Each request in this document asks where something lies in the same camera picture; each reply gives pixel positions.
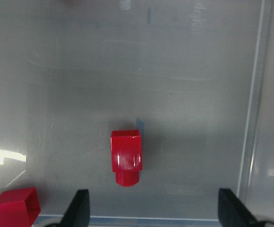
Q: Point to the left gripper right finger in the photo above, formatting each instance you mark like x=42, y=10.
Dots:
x=232, y=212

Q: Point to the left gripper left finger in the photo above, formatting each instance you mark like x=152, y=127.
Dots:
x=78, y=212

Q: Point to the red block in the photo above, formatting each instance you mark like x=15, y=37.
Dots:
x=126, y=156
x=19, y=208

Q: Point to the clear plastic storage box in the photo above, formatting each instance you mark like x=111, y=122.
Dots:
x=195, y=77

